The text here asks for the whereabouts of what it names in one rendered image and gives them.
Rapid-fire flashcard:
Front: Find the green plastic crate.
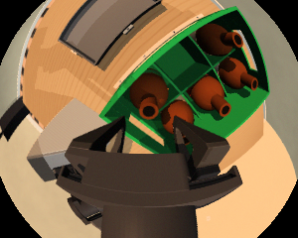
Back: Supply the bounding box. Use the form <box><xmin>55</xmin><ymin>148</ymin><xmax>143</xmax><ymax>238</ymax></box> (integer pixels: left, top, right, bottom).
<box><xmin>99</xmin><ymin>6</ymin><xmax>270</xmax><ymax>154</ymax></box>

